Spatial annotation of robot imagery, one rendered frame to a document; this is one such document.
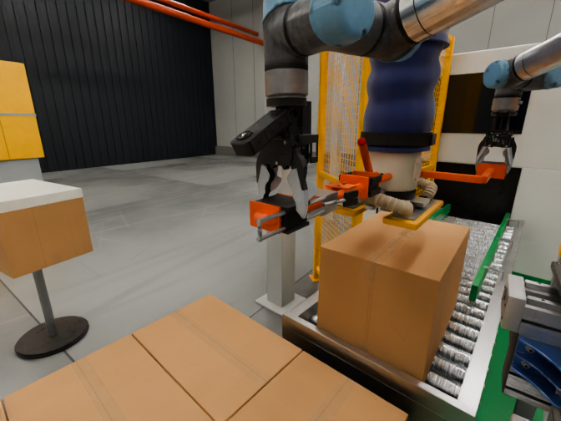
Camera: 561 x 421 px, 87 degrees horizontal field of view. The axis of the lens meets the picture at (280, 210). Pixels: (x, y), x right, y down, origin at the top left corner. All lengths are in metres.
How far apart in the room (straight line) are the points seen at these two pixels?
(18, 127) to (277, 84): 7.31
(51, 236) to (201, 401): 1.31
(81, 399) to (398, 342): 1.03
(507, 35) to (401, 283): 9.16
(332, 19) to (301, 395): 1.01
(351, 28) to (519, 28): 9.52
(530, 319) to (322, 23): 0.78
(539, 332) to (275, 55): 0.83
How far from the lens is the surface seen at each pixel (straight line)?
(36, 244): 2.05
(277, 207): 0.51
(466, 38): 9.98
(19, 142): 7.70
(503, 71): 1.09
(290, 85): 0.52
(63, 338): 2.54
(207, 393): 1.15
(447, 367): 1.34
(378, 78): 1.00
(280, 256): 2.19
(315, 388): 1.14
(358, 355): 1.18
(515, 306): 0.91
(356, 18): 0.45
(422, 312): 1.04
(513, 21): 9.97
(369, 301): 1.09
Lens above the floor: 1.38
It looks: 16 degrees down
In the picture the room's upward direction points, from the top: straight up
